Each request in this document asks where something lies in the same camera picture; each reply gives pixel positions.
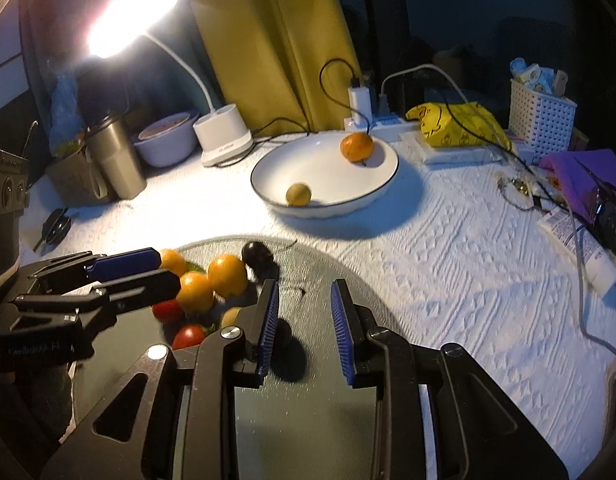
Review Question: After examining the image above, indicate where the clear plastic bag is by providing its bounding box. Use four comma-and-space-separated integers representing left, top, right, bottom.
49, 73, 86, 158

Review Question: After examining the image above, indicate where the round grey glass tray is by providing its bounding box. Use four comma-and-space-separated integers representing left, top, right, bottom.
73, 236, 399, 479

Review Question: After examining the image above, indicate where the white perforated basket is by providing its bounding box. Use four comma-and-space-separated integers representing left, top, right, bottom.
508, 80, 577, 162

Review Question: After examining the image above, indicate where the white cream tube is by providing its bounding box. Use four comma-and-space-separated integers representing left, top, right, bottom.
538, 208, 616, 298

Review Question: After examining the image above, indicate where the orange kumquat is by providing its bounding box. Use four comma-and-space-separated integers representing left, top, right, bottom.
175, 271, 215, 318
208, 254, 248, 299

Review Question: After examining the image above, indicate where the small yellow-green fruit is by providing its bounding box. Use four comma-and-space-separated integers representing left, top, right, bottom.
220, 307, 242, 328

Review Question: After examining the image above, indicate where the white desk lamp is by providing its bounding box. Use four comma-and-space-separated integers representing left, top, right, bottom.
86, 0, 255, 168

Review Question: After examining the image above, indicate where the white bowl with dark rim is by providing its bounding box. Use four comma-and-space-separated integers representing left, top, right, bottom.
250, 132, 399, 219

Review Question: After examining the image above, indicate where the yellow duck snack bag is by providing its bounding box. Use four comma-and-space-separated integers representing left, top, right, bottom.
405, 102, 512, 151

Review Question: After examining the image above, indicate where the lavender bowl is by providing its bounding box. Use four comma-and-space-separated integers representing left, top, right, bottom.
133, 110, 199, 168

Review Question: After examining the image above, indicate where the tan kiwi-like fruit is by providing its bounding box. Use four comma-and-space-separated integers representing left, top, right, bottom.
285, 182, 312, 207

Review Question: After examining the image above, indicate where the white power strip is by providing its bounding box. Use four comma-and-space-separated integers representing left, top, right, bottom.
343, 114, 419, 143

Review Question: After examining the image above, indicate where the orange with leaf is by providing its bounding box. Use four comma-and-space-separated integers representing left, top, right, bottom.
159, 249, 206, 278

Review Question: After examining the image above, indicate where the purple cloth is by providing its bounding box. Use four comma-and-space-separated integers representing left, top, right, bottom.
539, 148, 616, 222

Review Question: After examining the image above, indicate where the red cherry tomato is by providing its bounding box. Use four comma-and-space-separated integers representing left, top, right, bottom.
152, 299, 185, 324
171, 324, 206, 350

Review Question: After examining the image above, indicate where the yellow curtain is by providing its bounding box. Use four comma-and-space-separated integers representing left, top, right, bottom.
189, 0, 359, 134

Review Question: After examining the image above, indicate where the large orange tangerine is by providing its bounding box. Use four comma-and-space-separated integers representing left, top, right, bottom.
339, 132, 374, 164

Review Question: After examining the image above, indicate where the white flat box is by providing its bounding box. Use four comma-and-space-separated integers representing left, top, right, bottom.
400, 131, 502, 166

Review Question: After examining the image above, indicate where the white charger plug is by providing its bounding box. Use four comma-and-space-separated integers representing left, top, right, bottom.
348, 86, 373, 129

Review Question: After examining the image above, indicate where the white cable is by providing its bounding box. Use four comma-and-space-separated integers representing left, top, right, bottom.
379, 63, 470, 111

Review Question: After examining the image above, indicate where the steel tumbler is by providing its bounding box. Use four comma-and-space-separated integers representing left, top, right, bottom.
86, 114, 146, 200

